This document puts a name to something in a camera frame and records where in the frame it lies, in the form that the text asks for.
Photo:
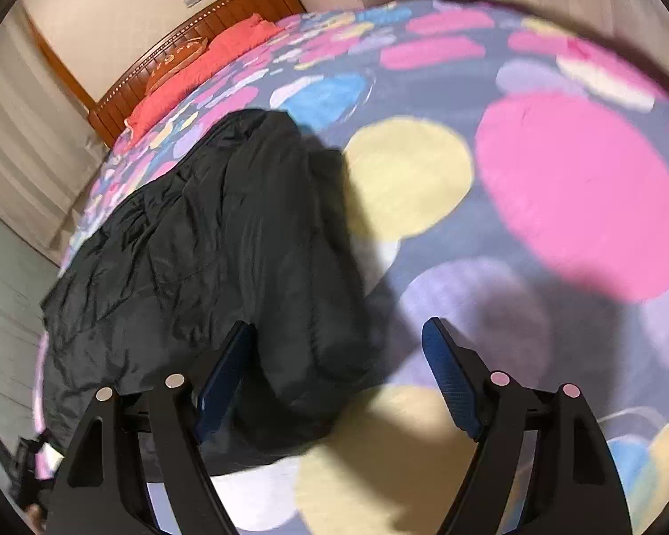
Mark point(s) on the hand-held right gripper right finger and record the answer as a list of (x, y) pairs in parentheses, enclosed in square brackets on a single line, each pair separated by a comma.
[(451, 390)]

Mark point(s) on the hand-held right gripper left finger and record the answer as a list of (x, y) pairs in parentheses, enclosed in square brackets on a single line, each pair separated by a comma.
[(223, 390)]

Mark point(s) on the black puffer jacket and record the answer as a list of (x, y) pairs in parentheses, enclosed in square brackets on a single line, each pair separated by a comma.
[(228, 234)]

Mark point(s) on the circle-print bed sheet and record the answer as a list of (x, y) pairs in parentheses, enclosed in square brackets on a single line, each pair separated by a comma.
[(563, 189)]

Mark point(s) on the short cream window curtain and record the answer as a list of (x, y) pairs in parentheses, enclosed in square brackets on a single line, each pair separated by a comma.
[(16, 150)]

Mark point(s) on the red pillow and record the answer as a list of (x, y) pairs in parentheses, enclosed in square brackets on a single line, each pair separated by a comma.
[(200, 69)]

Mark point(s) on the orange cushion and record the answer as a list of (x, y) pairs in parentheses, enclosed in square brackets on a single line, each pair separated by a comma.
[(173, 61)]

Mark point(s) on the wooden bed headboard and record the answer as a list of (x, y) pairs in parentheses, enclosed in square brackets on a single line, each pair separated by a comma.
[(245, 3)]

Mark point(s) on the wooden door frame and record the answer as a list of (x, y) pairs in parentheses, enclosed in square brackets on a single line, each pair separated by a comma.
[(61, 61)]

